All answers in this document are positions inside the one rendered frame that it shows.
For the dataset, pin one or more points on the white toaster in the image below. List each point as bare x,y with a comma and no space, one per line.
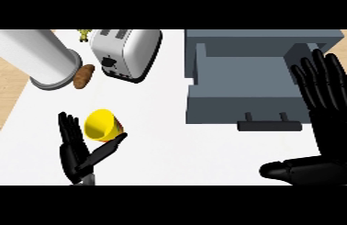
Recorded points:
128,52

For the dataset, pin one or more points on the small yellow-green figurine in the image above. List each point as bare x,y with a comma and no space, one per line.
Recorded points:
85,34

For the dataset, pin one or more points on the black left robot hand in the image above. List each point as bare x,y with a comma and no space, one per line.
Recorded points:
73,150

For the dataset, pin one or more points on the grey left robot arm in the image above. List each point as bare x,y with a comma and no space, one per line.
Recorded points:
88,180

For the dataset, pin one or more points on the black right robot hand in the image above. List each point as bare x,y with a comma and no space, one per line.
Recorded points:
327,118

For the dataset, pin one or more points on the yellow cup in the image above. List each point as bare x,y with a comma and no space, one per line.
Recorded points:
103,125

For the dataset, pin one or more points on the grey open drawer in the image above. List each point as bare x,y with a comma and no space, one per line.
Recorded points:
253,78

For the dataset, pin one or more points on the white cylindrical canister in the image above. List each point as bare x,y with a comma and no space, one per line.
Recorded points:
41,58

